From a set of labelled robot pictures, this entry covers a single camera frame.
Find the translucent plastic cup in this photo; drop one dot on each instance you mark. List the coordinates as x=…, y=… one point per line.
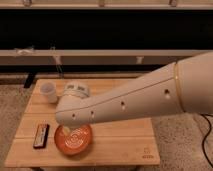
x=48, y=90

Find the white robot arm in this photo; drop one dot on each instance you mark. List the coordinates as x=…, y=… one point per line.
x=185, y=86

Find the wooden slatted table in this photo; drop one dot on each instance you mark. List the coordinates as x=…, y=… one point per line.
x=129, y=142

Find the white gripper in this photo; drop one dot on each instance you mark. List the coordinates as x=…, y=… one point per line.
x=67, y=129

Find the orange ribbed plate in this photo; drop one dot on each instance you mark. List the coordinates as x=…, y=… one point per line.
x=74, y=142

